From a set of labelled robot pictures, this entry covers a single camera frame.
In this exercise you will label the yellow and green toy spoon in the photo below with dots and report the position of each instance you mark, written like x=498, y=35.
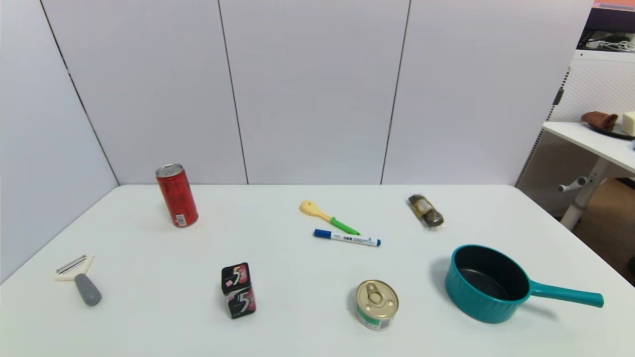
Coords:
x=310, y=208

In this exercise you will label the blue and white marker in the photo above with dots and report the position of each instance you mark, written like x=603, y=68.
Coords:
x=347, y=238

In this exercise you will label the wrapped chocolate balls pack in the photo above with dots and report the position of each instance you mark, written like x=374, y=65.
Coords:
x=425, y=210

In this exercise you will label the gold-lidded tin can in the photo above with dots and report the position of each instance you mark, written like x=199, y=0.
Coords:
x=377, y=300

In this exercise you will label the red soda can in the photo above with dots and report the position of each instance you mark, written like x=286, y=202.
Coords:
x=177, y=198

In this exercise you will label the black gum box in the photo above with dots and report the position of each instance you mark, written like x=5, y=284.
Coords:
x=240, y=300

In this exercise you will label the teal saucepan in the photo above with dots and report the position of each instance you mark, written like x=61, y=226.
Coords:
x=476, y=302

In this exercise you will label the black clip on pegboard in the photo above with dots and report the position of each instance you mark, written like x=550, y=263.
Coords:
x=558, y=95

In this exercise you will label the white side table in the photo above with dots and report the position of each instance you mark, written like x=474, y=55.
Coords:
x=595, y=145

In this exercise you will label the brown bread piece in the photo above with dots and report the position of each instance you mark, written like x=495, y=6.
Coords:
x=599, y=120

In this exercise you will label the white pegboard panel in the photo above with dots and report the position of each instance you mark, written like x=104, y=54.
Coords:
x=595, y=84

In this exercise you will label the black plate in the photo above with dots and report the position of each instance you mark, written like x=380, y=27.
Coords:
x=612, y=133

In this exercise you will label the cream-coloured block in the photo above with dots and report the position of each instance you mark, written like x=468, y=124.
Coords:
x=629, y=124

